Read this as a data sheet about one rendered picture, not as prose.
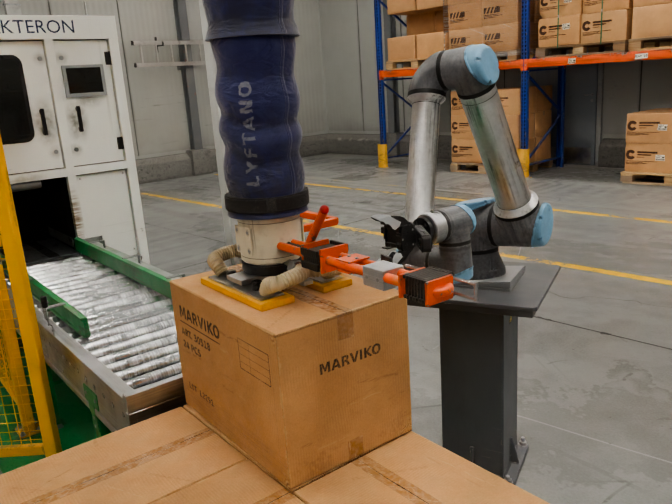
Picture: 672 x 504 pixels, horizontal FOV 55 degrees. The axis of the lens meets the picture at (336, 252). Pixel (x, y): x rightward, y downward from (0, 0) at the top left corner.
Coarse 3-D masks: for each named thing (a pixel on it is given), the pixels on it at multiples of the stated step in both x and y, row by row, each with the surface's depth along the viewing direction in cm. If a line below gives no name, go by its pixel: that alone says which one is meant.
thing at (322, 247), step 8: (320, 240) 161; (328, 240) 162; (304, 248) 156; (312, 248) 158; (320, 248) 158; (328, 248) 153; (336, 248) 154; (344, 248) 156; (304, 256) 158; (312, 256) 153; (320, 256) 152; (336, 256) 155; (304, 264) 157; (312, 264) 154; (320, 264) 153
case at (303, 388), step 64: (192, 320) 182; (256, 320) 154; (320, 320) 151; (384, 320) 163; (192, 384) 193; (256, 384) 157; (320, 384) 154; (384, 384) 167; (256, 448) 165; (320, 448) 158
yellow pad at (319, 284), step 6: (336, 276) 176; (342, 276) 176; (318, 282) 174; (324, 282) 173; (330, 282) 173; (336, 282) 173; (342, 282) 173; (348, 282) 175; (312, 288) 174; (318, 288) 172; (324, 288) 170; (330, 288) 171; (336, 288) 172
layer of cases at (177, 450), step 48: (144, 432) 185; (192, 432) 184; (0, 480) 166; (48, 480) 165; (96, 480) 164; (144, 480) 162; (192, 480) 161; (240, 480) 160; (336, 480) 157; (384, 480) 156; (432, 480) 155; (480, 480) 153
